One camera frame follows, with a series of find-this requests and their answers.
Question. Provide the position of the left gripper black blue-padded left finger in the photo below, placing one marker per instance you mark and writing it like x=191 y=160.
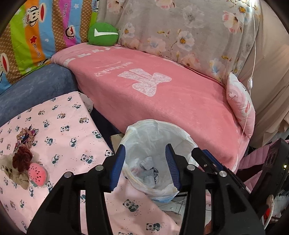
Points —
x=60 y=211

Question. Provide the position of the small pink white pillow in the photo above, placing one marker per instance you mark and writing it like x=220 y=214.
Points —
x=241 y=103

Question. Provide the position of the beige patterned scrunchie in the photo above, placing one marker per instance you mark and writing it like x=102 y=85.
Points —
x=26 y=138

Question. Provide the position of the beige curtain fabric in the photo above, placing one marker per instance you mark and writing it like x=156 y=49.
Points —
x=268 y=63

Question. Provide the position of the white-lined trash bin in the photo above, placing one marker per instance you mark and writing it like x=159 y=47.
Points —
x=145 y=164

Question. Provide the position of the green round plush cushion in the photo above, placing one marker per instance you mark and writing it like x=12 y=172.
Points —
x=102 y=34

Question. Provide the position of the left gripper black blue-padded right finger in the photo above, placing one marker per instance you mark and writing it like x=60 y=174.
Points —
x=231 y=212

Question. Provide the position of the pink puffer jacket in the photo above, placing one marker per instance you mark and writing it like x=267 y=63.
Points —
x=250 y=167

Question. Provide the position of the beige sheer mesh cloth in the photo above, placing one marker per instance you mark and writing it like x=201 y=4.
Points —
x=20 y=178

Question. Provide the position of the grey floral quilt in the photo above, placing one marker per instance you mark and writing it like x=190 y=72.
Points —
x=212 y=37

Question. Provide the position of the colourful monkey print pillow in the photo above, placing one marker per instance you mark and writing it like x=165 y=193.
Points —
x=38 y=30

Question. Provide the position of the dark red velvet scrunchie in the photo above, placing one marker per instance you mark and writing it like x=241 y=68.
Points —
x=21 y=159

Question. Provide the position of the pink watermelon sponge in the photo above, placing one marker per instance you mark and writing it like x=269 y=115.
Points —
x=37 y=174

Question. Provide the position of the pink bow print blanket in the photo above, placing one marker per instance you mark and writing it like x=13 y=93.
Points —
x=127 y=86

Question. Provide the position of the pink panda print sheet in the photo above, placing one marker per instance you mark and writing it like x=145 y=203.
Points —
x=68 y=140

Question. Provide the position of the blue-grey velvet cushion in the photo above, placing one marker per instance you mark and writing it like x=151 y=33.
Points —
x=39 y=86

